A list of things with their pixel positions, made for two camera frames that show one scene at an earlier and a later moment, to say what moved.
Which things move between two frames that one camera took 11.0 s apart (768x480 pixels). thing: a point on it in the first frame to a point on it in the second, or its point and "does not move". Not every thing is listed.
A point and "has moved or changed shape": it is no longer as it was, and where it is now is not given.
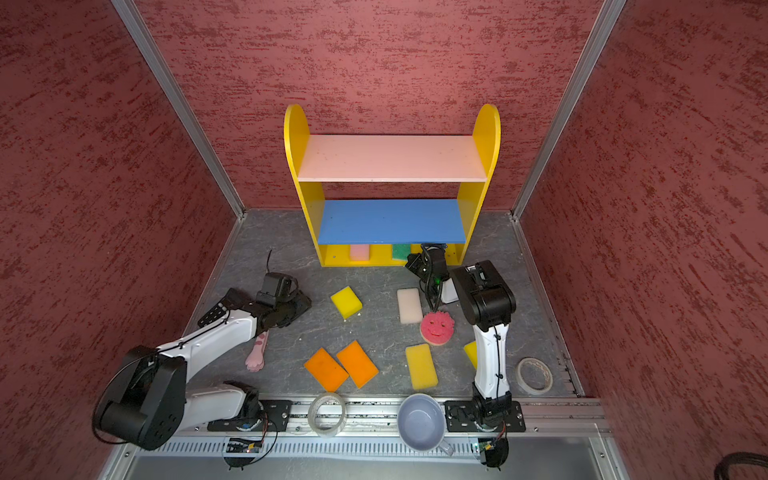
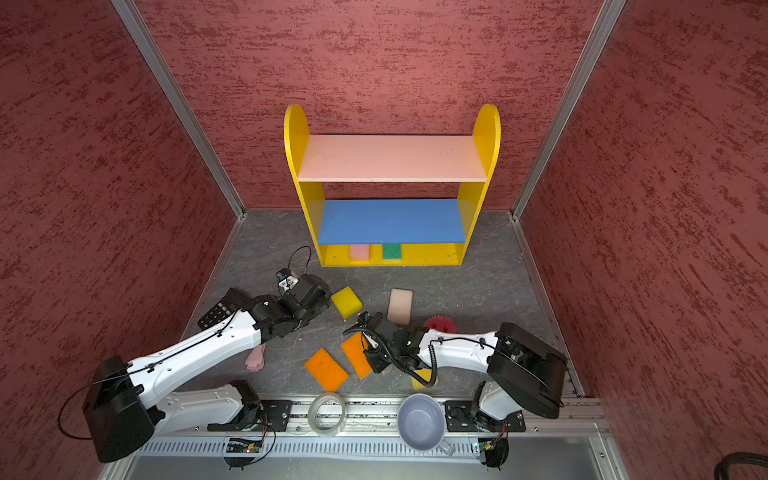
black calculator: [232, 300] does not move
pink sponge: [359, 252] does not move
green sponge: [401, 251] has moved or changed shape
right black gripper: [413, 265] to [376, 362]
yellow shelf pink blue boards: [385, 230] does not move
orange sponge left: [328, 371] does not move
